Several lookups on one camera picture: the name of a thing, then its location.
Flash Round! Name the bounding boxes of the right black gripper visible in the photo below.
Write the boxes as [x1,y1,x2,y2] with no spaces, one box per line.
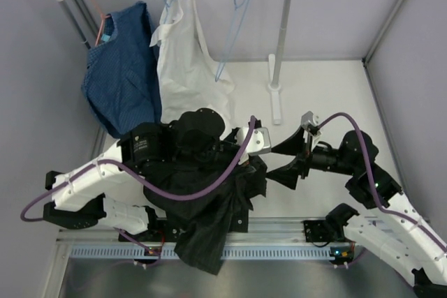
[265,125,357,190]

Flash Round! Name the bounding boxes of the black pinstriped shirt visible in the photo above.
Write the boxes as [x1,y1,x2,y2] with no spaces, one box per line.
[142,136,267,275]

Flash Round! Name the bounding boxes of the light blue hanger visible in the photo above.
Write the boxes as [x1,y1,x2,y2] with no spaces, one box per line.
[214,0,251,82]

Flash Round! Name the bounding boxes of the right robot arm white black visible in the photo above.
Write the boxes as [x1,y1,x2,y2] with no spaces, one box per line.
[268,128,446,297]

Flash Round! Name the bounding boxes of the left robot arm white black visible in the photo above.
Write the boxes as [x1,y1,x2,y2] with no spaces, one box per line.
[43,108,256,241]

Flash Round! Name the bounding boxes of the white shirt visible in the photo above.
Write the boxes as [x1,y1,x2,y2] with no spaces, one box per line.
[150,0,235,128]

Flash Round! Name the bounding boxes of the blue checked shirt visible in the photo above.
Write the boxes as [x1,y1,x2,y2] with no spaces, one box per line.
[81,1,162,138]

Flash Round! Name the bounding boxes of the blue hanger with white shirt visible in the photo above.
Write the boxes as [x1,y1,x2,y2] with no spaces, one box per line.
[163,0,179,24]

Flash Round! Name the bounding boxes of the pink hanger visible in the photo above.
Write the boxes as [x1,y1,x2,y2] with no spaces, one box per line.
[89,0,109,47]

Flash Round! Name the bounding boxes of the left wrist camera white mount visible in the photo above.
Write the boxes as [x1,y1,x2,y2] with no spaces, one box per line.
[235,116,272,156]

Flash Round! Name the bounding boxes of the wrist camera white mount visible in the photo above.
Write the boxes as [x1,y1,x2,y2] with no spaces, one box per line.
[300,111,321,136]
[235,116,272,156]

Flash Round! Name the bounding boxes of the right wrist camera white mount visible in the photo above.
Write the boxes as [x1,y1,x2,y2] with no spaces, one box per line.
[300,111,321,136]

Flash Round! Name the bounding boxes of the aluminium rail with cable duct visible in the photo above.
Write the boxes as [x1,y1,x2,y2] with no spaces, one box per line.
[57,218,361,261]

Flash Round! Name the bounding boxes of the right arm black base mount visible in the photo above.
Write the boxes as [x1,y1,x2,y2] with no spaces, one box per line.
[303,220,344,246]

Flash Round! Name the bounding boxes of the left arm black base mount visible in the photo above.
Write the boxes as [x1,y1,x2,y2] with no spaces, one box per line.
[124,218,181,243]

